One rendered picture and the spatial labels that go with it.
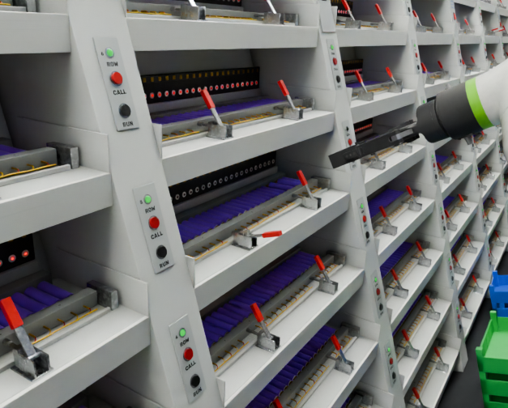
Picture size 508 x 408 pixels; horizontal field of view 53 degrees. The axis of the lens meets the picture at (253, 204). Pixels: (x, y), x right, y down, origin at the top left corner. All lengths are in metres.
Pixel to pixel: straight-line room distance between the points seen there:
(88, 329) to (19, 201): 0.20
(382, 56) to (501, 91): 1.05
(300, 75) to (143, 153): 0.65
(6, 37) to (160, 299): 0.38
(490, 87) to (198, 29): 0.49
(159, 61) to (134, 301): 0.54
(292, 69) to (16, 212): 0.85
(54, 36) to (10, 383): 0.40
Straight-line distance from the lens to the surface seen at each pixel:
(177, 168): 0.78
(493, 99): 0.94
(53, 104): 0.75
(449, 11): 2.60
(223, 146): 0.86
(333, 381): 1.24
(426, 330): 1.86
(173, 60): 1.12
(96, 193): 0.67
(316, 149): 1.28
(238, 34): 0.97
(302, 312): 1.10
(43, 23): 0.68
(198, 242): 0.87
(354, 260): 1.32
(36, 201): 0.62
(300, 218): 1.07
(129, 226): 0.69
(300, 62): 1.28
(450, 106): 0.96
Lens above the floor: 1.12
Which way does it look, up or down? 9 degrees down
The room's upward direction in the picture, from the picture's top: 13 degrees counter-clockwise
